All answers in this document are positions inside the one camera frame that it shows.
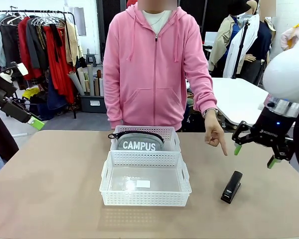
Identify red hanging jacket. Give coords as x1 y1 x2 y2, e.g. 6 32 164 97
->
17 16 43 81

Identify grey slanted paper roll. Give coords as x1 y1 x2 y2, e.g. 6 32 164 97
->
69 70 86 96

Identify white hanging panel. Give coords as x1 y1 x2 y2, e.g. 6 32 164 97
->
73 6 87 37

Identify person's left forearm pink sleeve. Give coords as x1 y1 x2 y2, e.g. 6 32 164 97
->
192 79 218 113

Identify dark maroon cloth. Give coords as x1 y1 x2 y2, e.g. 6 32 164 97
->
0 111 20 163

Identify mannequin in white coat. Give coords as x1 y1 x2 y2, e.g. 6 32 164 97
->
223 0 277 87

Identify grey zip pencil pouch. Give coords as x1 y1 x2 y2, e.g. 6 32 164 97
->
108 130 164 152

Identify mannequin in pink sweater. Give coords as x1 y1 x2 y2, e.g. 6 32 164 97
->
280 21 299 52

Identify person's right forearm pink sleeve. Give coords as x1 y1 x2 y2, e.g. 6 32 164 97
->
103 79 126 129

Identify white table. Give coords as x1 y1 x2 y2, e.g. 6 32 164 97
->
210 77 270 127

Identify white t-shirt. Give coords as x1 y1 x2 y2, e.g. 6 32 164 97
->
142 10 173 35

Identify person's left hand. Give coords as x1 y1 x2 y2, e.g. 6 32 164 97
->
204 112 229 156

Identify grey storage bin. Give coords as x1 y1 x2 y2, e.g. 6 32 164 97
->
79 94 108 114

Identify brown cardboard tube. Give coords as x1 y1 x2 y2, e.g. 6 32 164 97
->
97 70 104 97

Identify grey step stool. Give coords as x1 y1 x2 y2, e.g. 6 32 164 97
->
85 48 98 67

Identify beige hanging garment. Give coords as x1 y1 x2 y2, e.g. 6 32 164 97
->
64 21 85 67

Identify cream paper roll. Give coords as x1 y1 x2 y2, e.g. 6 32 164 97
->
77 68 87 95

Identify yellow bag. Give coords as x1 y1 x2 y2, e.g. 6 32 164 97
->
22 87 41 100

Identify long red dress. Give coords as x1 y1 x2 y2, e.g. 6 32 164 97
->
43 24 77 104

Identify white perforated plastic basket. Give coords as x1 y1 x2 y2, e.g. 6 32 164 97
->
99 150 192 207
110 125 181 152

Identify black clothes rack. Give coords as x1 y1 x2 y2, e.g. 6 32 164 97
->
0 9 78 119

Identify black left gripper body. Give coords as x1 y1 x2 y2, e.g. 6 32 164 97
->
0 71 18 112

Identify pink zip hoodie torso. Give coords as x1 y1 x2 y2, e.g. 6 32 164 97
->
102 6 218 132

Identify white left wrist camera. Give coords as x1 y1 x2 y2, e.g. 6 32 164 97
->
1 63 29 83

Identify dark charcoal hanging garment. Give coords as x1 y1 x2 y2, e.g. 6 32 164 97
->
0 21 22 66

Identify black hanging scarf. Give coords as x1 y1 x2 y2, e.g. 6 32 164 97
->
49 23 63 63

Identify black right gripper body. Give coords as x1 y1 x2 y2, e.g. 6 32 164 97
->
251 106 296 148

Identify mannequin in beige coat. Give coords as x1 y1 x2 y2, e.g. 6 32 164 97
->
208 0 243 73

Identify black tripod pole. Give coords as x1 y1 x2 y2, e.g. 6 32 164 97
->
232 20 251 80

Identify tall grey cardboard tube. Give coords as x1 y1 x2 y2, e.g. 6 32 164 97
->
87 64 95 97

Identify wrist watch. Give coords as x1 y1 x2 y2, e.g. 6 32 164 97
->
202 108 219 118

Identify black stapler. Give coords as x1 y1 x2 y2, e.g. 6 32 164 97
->
220 170 243 204

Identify dark grey hanging coat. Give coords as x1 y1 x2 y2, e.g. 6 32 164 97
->
26 17 50 71

